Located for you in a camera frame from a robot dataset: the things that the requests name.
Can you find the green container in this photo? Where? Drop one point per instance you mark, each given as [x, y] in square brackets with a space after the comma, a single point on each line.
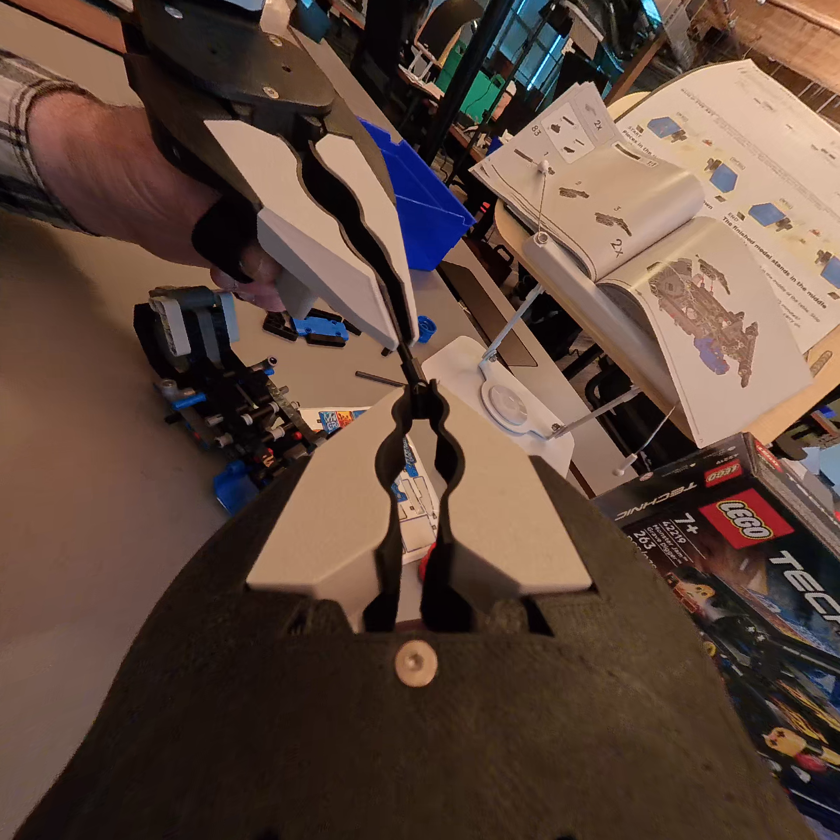
[482, 98]

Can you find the black tripod pole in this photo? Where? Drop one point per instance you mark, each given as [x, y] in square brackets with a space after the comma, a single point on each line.
[474, 72]

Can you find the grey desk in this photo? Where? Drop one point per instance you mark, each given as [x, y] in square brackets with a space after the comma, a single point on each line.
[79, 459]

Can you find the black office chair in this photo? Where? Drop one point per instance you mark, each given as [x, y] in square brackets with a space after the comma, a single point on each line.
[646, 394]

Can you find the blue wheel rim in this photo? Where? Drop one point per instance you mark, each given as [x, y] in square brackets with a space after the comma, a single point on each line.
[426, 328]

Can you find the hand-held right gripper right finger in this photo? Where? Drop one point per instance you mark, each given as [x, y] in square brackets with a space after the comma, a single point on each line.
[512, 525]

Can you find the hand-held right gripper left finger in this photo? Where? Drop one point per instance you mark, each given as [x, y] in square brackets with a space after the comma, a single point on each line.
[321, 525]

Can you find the black flat beam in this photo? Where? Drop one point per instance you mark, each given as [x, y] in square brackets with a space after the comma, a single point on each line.
[328, 341]

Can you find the thin black axle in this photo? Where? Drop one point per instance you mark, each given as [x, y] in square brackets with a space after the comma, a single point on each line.
[380, 379]

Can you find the black axle pin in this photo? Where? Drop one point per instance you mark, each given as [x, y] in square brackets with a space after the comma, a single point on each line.
[412, 364]

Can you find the instruction booklet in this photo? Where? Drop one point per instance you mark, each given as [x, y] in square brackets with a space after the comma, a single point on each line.
[643, 197]

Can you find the person's left hand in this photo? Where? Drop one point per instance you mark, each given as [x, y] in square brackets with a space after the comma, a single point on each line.
[118, 177]

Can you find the white book stand base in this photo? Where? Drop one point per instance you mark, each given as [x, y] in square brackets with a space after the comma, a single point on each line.
[558, 380]

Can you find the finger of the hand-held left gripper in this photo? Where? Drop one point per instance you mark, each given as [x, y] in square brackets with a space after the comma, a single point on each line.
[282, 197]
[374, 190]

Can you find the person's left forearm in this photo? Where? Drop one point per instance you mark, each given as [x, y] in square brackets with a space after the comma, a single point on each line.
[26, 131]

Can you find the printed instruction sheet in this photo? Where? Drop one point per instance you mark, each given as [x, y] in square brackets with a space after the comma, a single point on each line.
[754, 131]

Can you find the blue plastic bin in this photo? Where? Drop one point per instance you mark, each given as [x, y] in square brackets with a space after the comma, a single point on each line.
[426, 210]

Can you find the blue flat panel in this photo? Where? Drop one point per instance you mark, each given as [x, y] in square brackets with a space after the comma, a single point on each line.
[321, 326]

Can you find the black toy set box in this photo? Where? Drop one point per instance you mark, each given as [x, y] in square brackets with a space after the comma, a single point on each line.
[722, 590]

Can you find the colourful sticker sheet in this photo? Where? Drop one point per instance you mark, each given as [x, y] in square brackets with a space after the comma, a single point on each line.
[415, 525]

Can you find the red wheel rim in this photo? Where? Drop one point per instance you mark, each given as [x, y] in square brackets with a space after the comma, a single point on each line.
[428, 563]

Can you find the partly built toy truck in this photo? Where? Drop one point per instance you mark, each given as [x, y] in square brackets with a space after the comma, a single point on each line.
[216, 407]

